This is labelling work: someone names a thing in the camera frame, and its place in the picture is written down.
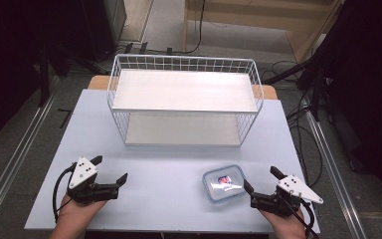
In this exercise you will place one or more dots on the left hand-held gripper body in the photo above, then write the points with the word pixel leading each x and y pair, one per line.
pixel 83 181

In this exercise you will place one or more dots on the clear plastic food container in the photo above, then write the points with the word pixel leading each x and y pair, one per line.
pixel 224 183

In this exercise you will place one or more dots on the light wooden furniture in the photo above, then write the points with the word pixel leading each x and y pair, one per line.
pixel 262 20

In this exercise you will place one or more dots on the black stand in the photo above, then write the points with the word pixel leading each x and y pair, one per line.
pixel 56 63
pixel 308 83

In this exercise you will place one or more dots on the metal floor rail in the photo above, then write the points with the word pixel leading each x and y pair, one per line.
pixel 336 176
pixel 13 159

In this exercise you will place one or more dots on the dark cabinet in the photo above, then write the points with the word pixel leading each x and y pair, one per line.
pixel 104 26

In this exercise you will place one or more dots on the person's right hand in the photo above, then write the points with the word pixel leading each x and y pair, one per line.
pixel 286 225

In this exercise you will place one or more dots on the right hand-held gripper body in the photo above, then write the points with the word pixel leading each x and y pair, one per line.
pixel 285 195

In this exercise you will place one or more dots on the person's left hand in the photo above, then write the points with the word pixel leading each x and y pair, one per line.
pixel 77 212

